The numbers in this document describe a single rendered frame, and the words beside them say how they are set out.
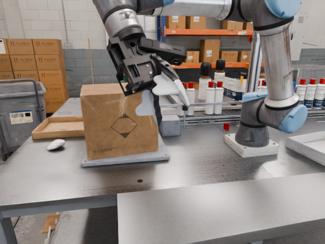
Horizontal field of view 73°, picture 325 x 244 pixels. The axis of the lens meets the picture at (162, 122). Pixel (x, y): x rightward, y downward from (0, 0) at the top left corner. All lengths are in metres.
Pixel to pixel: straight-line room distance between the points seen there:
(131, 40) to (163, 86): 0.14
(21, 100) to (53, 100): 1.54
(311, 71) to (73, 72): 4.71
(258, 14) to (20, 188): 0.96
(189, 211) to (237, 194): 0.18
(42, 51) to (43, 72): 0.34
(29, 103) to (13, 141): 0.49
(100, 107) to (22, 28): 5.09
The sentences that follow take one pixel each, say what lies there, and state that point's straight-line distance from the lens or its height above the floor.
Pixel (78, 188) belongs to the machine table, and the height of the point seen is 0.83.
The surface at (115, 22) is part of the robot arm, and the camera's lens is 0.50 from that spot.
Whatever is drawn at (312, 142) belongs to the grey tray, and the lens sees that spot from 1.34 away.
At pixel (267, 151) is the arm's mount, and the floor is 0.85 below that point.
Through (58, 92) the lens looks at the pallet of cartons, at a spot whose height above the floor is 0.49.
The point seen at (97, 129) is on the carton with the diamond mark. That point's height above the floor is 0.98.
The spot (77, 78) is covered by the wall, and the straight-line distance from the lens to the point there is 5.76.
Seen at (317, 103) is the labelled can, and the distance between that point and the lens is 1.83.
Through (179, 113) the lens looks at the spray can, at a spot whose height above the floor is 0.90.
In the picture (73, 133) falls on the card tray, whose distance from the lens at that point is 1.26.
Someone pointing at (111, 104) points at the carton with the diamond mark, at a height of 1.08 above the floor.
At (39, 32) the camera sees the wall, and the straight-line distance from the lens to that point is 5.86.
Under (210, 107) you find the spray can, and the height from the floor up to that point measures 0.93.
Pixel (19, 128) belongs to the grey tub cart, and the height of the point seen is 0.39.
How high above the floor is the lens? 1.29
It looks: 19 degrees down
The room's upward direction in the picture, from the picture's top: straight up
